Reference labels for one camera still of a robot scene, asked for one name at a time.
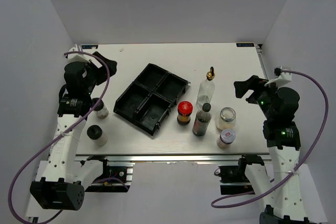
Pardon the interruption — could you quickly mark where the black four-compartment tray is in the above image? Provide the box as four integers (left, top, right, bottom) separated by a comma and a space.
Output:
113, 63, 190, 136

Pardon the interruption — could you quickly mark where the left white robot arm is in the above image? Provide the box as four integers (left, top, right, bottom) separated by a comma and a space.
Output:
30, 51, 117, 210

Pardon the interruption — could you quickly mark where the left blue corner label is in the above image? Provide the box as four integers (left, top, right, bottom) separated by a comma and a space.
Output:
81, 45, 98, 50

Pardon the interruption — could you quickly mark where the red lid sauce jar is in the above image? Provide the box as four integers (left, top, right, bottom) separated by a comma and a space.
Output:
177, 101, 193, 126

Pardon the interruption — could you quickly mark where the right blue corner label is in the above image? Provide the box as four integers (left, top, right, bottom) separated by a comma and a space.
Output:
236, 42, 255, 47

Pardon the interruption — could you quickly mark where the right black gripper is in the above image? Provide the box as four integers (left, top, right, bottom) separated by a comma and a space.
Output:
233, 75, 282, 119

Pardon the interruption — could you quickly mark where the clear glass oil bottle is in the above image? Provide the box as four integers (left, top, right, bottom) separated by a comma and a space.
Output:
196, 67, 215, 109

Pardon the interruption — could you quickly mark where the dark soy sauce bottle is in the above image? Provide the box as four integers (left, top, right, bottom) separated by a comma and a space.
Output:
192, 103, 212, 136

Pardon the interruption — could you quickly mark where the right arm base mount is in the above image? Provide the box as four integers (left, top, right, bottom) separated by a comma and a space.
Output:
214, 165, 254, 196

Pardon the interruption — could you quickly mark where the aluminium table rail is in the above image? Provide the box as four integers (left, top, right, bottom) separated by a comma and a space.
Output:
75, 153, 272, 164

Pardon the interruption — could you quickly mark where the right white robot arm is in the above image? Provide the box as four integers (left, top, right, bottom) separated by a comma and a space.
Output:
234, 75, 309, 223

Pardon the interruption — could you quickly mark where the blue corner label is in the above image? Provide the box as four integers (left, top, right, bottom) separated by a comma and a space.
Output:
236, 42, 255, 47
81, 45, 98, 50

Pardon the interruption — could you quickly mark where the black lid spice shaker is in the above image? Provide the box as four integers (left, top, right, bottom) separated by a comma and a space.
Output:
87, 125, 108, 146

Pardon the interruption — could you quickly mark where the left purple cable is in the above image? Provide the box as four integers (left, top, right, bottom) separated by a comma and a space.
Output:
7, 51, 110, 224

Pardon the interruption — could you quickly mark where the silver lid spice jar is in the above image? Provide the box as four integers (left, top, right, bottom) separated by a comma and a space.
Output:
216, 129, 236, 149

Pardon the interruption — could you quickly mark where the clear glass jar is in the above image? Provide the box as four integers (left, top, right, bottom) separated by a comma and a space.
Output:
215, 107, 236, 130

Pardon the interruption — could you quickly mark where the black lid pepper shaker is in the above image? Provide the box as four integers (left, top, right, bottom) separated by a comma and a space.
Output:
92, 98, 109, 119

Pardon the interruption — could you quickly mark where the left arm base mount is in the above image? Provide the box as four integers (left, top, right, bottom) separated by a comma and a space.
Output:
78, 156, 133, 193

